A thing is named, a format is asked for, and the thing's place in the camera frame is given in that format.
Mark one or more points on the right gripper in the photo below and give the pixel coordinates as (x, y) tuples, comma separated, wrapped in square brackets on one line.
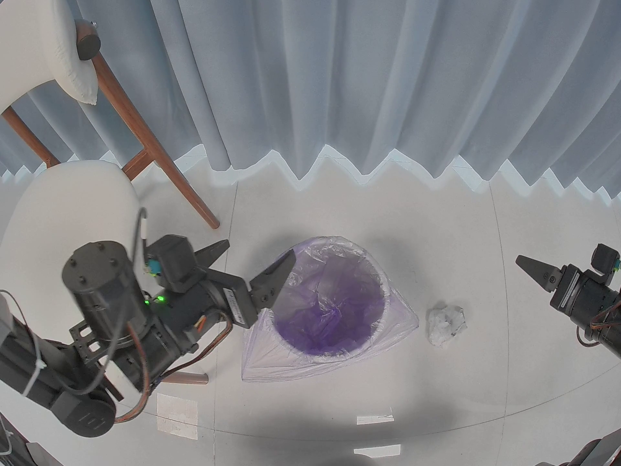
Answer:
[(589, 301)]

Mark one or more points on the purple plastic bag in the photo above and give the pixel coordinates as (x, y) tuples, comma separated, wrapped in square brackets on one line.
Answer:
[(339, 318)]

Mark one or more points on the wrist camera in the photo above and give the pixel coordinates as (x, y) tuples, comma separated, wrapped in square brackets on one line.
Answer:
[(172, 260), (604, 260)]

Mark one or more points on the clear plastic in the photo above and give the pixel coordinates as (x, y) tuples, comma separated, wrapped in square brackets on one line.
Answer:
[(446, 325)]

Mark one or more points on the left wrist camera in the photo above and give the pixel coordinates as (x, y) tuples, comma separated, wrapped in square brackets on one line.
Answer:
[(172, 260)]

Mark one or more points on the white trash bin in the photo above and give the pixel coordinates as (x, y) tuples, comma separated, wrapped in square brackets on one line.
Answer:
[(384, 304)]

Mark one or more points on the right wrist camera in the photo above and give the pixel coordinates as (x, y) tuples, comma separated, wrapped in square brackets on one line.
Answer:
[(604, 260)]

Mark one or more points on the white cushioned wooden chair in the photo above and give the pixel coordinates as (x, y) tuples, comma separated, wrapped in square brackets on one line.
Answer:
[(63, 202)]

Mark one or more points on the pale blue curtain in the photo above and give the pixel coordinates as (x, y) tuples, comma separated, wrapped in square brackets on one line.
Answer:
[(339, 41)]

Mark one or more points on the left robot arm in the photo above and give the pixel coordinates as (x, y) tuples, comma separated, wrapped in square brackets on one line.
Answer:
[(102, 284)]

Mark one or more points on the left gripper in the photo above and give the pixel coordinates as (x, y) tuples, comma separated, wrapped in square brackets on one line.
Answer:
[(233, 299)]

